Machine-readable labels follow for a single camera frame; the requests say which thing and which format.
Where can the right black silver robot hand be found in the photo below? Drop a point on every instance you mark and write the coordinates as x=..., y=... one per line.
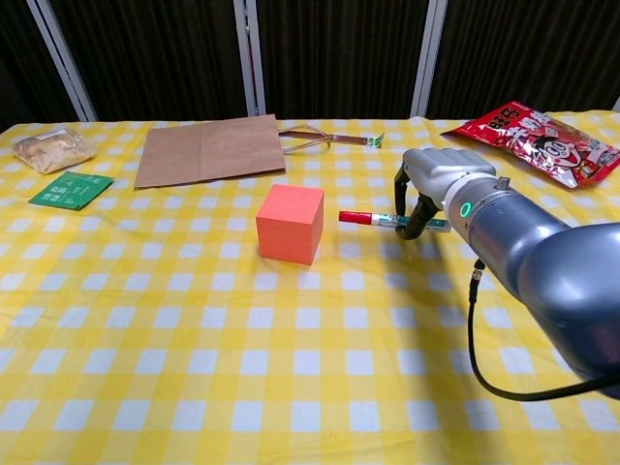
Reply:
x=445, y=169

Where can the red capped marker pen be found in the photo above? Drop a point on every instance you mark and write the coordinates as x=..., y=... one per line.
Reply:
x=358, y=217

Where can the pink orange cube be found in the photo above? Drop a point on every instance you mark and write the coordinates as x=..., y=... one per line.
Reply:
x=286, y=232

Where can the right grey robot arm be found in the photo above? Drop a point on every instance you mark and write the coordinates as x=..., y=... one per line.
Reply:
x=547, y=261

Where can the red snack bag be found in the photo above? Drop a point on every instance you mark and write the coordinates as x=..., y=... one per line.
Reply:
x=537, y=140

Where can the brown ribbon with green tag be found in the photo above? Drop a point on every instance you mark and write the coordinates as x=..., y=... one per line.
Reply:
x=353, y=140

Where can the brown paper bag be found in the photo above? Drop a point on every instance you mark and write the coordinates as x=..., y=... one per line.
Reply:
x=208, y=150

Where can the yellow white checked tablecloth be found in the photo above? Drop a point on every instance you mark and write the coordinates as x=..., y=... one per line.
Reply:
x=194, y=339

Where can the black pleated curtain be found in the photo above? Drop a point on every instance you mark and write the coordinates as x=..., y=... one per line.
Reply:
x=164, y=53

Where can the green sachet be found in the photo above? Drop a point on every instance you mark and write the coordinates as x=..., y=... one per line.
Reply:
x=70, y=191

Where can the clear packet of biscuits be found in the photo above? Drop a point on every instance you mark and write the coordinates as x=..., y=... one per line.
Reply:
x=53, y=149

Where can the aluminium frame post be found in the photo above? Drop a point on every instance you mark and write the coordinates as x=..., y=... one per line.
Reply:
x=63, y=63
x=428, y=58
x=616, y=104
x=249, y=58

